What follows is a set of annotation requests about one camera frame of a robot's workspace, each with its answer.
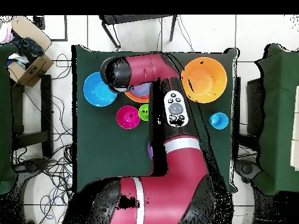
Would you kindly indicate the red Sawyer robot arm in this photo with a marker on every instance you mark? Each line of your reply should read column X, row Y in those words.
column 177, row 186

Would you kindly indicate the blue cup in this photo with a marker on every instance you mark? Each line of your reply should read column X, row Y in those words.
column 218, row 120

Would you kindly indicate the cardboard box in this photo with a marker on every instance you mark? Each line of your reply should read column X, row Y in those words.
column 35, row 70

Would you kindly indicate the green cup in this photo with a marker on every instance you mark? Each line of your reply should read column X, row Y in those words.
column 144, row 112

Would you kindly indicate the large blue bowl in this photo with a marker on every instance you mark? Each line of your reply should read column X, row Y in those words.
column 96, row 91

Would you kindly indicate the black bench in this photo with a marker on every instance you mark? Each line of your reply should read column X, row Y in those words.
column 46, row 116

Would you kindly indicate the green cloth covered table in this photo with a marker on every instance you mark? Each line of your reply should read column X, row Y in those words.
column 280, row 116
column 4, row 140

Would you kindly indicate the pink bowl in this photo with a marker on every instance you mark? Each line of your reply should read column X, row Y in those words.
column 128, row 117

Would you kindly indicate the black metal stand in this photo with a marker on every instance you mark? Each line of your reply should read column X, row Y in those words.
column 135, row 18

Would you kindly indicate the medium blue bowl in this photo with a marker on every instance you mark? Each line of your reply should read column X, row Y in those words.
column 141, row 89

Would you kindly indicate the beige board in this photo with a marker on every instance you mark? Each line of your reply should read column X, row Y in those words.
column 295, row 140

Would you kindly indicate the dark green tablecloth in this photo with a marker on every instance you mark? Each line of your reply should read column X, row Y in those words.
column 103, row 154

